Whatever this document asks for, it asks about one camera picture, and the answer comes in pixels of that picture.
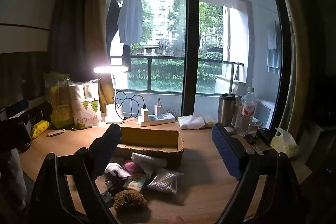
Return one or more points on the brown cardboard box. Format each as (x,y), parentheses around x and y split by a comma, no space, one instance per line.
(152,136)

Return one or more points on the paper cup package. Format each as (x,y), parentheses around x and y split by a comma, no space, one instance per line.
(85,108)

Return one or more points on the clear water bottle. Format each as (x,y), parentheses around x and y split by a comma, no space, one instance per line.
(246,113)

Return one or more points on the white earbud case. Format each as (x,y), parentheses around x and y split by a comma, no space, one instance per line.
(229,129)

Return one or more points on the steel travel tumbler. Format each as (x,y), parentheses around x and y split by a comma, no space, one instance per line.
(226,111)

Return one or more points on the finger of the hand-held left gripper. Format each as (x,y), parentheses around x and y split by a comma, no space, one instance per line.
(40,112)

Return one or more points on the pale yellow tissue pack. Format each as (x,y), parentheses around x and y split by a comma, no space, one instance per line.
(284,144)

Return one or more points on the printed tissue packet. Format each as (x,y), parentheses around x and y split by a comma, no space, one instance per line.
(135,183)

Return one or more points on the white charger with black plug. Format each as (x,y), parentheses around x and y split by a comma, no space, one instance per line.
(145,113)

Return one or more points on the hanging light blue shirt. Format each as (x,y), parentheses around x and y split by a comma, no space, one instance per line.
(130,19)

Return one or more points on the pink yarn ball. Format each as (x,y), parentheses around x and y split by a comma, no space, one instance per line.
(130,166)

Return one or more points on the white wipes pack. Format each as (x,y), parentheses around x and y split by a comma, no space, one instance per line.
(194,121)

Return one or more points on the black device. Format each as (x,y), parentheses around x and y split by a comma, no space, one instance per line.
(264,134)

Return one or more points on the dark window post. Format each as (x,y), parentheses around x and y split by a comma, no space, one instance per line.
(190,29)

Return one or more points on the balcony railing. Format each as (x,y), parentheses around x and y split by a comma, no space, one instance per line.
(157,57)

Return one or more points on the white power strip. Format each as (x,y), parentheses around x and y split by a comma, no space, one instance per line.
(162,119)

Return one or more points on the white dotted packet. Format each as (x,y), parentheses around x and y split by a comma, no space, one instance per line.
(237,116)

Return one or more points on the white waffle cloth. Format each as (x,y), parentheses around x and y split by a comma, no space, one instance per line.
(143,158)

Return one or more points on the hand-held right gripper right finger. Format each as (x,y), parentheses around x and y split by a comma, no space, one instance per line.
(225,150)

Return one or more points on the white desk lamp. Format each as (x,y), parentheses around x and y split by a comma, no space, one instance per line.
(114,113)

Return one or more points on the brown fuzzy scrubber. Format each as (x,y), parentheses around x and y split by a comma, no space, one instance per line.
(130,200)

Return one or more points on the hanging pale cloth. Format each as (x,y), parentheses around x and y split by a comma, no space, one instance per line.
(274,48)

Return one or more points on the bag of cotton swabs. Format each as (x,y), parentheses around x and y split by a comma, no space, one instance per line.
(165,182)

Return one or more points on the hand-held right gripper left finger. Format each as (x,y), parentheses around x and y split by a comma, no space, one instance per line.
(107,150)

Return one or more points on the hanging dark garment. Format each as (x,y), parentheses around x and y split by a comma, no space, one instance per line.
(112,19)

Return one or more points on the green plastic bag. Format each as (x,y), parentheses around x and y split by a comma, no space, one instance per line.
(59,106)

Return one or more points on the small white utility knife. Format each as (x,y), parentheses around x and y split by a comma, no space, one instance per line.
(56,132)

